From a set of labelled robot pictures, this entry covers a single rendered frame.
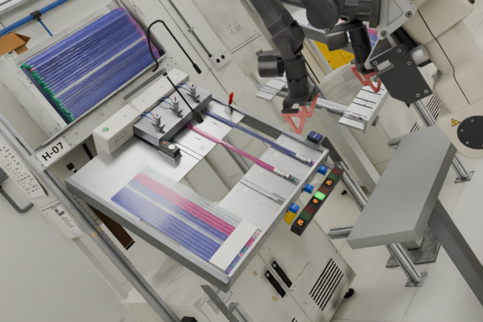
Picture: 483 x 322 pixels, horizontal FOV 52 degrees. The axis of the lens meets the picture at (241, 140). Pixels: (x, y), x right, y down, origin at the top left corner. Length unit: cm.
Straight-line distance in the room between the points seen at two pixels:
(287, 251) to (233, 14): 141
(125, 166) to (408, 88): 105
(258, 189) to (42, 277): 191
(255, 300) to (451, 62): 117
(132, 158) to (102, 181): 15
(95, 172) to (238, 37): 141
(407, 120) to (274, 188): 138
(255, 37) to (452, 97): 167
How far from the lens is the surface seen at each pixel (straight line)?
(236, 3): 289
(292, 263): 219
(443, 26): 140
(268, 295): 210
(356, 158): 225
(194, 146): 196
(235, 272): 161
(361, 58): 160
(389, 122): 289
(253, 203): 178
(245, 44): 298
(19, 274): 337
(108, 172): 190
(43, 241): 341
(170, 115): 200
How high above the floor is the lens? 136
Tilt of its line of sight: 12 degrees down
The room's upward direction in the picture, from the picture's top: 37 degrees counter-clockwise
